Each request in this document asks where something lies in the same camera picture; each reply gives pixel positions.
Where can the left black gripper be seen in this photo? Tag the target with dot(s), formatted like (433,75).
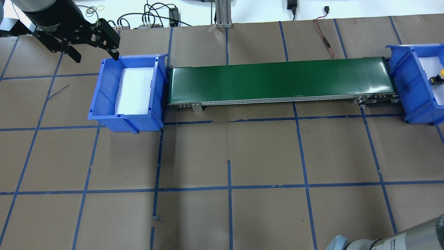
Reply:
(52,18)

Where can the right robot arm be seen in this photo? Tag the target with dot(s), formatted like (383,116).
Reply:
(425,236)

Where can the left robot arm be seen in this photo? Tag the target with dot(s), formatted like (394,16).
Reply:
(30,6)

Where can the blue bin with foam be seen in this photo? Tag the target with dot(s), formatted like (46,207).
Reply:
(106,89)

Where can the white foam pad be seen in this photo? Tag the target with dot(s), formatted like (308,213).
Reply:
(134,91)

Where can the green conveyor belt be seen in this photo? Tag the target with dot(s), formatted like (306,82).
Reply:
(365,81)

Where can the blue bin right side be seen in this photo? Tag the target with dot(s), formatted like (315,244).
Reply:
(411,67)

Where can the aluminium frame post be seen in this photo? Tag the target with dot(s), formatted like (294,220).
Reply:
(223,14)

